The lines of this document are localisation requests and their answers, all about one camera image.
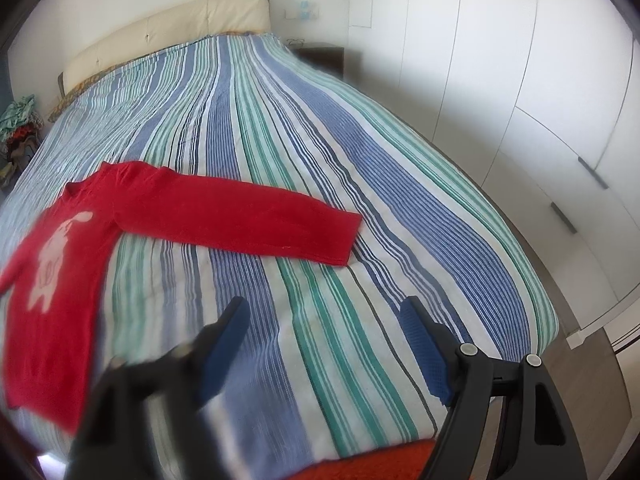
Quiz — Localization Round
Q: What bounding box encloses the dark wooden nightstand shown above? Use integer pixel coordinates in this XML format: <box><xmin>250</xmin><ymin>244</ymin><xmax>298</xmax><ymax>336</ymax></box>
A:
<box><xmin>292</xmin><ymin>46</ymin><xmax>346</xmax><ymax>79</ymax></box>

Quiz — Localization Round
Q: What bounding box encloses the pile of mixed clothes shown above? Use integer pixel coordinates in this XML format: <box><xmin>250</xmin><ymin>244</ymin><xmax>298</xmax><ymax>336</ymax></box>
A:
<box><xmin>0</xmin><ymin>93</ymin><xmax>41</xmax><ymax>183</ymax></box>

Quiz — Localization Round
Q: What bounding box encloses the grey wardrobe handle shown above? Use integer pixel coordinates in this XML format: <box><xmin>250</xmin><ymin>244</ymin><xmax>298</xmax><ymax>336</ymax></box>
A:
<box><xmin>549</xmin><ymin>202</ymin><xmax>579</xmax><ymax>234</ymax></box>
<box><xmin>577</xmin><ymin>156</ymin><xmax>609</xmax><ymax>190</ymax></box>

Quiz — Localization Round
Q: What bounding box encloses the floral bed sheet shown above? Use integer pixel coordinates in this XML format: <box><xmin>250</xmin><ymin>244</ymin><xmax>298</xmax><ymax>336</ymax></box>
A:
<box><xmin>47</xmin><ymin>72</ymin><xmax>108</xmax><ymax>123</ymax></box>

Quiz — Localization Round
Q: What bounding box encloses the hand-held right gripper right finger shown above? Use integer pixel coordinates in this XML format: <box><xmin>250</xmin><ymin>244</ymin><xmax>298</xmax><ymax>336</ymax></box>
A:
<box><xmin>399</xmin><ymin>295</ymin><xmax>589</xmax><ymax>480</ymax></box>

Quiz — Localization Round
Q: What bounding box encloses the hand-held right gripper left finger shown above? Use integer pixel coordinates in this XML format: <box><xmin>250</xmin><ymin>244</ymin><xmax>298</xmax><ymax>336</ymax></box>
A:
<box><xmin>67</xmin><ymin>296</ymin><xmax>252</xmax><ymax>480</ymax></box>

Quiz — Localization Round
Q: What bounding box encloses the striped bedspread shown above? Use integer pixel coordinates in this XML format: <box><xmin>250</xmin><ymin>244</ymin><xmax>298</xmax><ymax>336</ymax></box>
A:
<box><xmin>0</xmin><ymin>32</ymin><xmax>561</xmax><ymax>461</ymax></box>

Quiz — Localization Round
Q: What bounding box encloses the cream padded headboard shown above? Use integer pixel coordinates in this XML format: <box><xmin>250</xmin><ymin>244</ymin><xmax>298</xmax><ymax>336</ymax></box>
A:
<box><xmin>57</xmin><ymin>0</ymin><xmax>273</xmax><ymax>98</ymax></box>

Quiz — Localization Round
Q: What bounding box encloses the orange-red cloth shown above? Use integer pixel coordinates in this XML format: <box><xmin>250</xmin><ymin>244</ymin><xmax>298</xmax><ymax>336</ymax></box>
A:
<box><xmin>292</xmin><ymin>437</ymin><xmax>442</xmax><ymax>480</ymax></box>

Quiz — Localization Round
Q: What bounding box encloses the red sweater with white print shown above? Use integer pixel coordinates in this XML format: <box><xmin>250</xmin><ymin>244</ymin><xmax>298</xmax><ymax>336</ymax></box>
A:
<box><xmin>0</xmin><ymin>161</ymin><xmax>364</xmax><ymax>435</ymax></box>

